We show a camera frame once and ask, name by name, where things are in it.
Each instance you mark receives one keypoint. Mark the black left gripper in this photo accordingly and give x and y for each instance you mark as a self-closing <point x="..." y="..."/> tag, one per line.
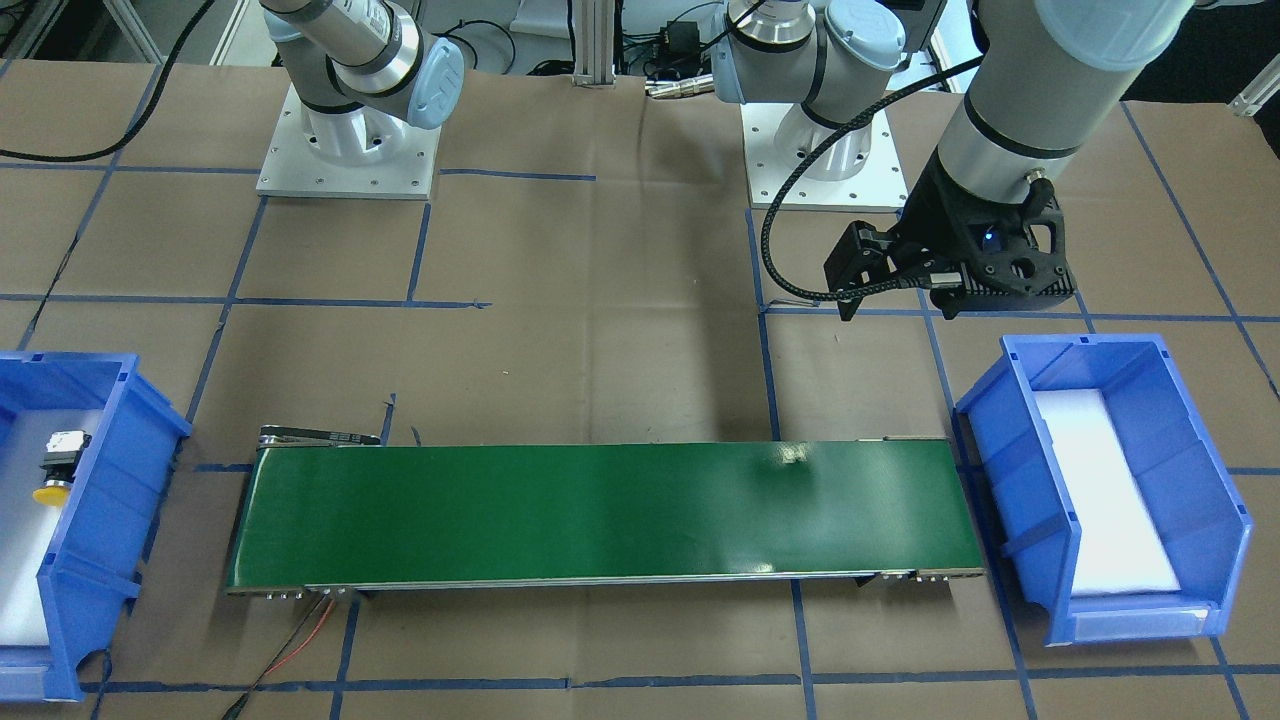
<point x="937" y="218"/>

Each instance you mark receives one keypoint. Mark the yellow push button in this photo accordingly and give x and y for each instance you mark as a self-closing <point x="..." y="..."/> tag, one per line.
<point x="63" y="451"/>

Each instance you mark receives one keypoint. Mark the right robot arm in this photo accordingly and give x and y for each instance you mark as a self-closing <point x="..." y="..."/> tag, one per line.
<point x="365" y="73"/>

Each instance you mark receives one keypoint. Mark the blue bin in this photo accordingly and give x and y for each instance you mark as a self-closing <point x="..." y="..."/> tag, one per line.
<point x="91" y="569"/>
<point x="1198" y="512"/>

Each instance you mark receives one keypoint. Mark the white foam pad bin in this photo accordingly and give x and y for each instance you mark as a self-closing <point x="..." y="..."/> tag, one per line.
<point x="1120" y="551"/>
<point x="27" y="525"/>

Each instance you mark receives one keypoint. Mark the green conveyor belt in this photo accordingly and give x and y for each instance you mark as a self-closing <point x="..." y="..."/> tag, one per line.
<point x="402" y="518"/>

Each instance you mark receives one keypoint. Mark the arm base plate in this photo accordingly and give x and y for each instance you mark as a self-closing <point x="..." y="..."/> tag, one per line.
<point x="400" y="150"/>
<point x="862" y="172"/>

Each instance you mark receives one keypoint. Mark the aluminium frame post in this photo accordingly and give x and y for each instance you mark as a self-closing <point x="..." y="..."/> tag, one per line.
<point x="594" y="34"/>

